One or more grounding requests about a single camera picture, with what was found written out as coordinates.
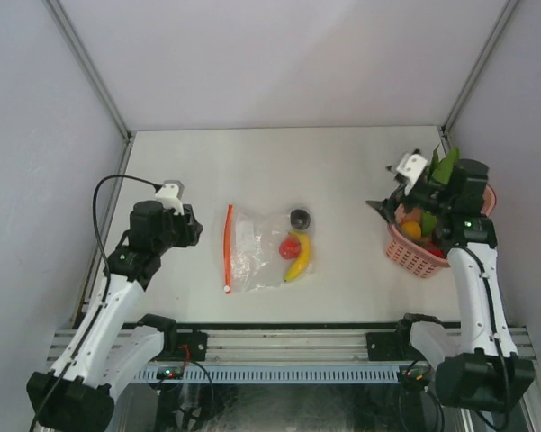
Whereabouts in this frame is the green fake leafy vegetable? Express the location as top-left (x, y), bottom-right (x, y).
top-left (427, 147), bottom-right (460, 185)

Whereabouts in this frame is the yellow fake lemon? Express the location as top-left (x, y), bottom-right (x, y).
top-left (401, 220), bottom-right (422, 239)

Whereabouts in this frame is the clear zip top bag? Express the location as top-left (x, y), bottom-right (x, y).
top-left (221, 204), bottom-right (316, 294)

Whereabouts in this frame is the dark fake avocado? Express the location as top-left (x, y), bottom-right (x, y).
top-left (290, 209), bottom-right (311, 231)

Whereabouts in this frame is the red fake tomato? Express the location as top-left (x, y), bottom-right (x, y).
top-left (425, 244), bottom-right (445, 259)

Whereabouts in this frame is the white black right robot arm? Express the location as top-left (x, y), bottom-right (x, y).
top-left (368, 153), bottom-right (535, 414)

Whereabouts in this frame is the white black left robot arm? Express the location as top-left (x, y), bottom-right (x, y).
top-left (26, 201), bottom-right (203, 431)

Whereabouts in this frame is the yellow fake banana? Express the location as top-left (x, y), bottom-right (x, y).
top-left (284, 230), bottom-right (312, 283)

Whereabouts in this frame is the pink plastic basket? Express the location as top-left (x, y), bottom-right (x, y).
top-left (383, 184), bottom-right (498, 281)

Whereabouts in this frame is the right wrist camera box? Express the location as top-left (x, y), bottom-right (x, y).
top-left (394, 149), bottom-right (428, 195)

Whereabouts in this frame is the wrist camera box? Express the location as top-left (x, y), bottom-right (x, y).
top-left (155, 180), bottom-right (185, 215)
top-left (394, 149), bottom-right (428, 195)

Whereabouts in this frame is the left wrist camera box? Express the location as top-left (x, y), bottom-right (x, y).
top-left (155, 180), bottom-right (185, 215)

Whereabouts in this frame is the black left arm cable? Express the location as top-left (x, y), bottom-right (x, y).
top-left (29, 175), bottom-right (163, 432)

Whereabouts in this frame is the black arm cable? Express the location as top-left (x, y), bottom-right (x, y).
top-left (29, 175), bottom-right (163, 432)
top-left (465, 245), bottom-right (512, 431)

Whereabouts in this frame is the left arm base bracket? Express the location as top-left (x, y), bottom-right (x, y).
top-left (137, 314), bottom-right (208, 361)

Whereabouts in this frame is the aluminium mounting rail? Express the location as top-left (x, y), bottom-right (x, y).
top-left (46, 328), bottom-right (536, 365)

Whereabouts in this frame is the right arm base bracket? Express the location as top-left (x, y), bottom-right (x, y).
top-left (365, 313), bottom-right (443, 362)

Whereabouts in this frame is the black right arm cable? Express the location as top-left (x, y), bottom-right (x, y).
top-left (465, 245), bottom-right (512, 431)

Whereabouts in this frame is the perforated cable tray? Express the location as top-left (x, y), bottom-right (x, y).
top-left (132, 364), bottom-right (401, 384)

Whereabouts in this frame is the aluminium frame post right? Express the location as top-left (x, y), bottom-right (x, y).
top-left (440, 0), bottom-right (522, 145)

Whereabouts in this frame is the aluminium frame post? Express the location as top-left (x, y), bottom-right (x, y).
top-left (42, 0), bottom-right (131, 143)
top-left (440, 0), bottom-right (522, 145)

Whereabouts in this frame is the aluminium frame post left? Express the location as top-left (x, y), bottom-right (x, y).
top-left (42, 0), bottom-right (131, 143)

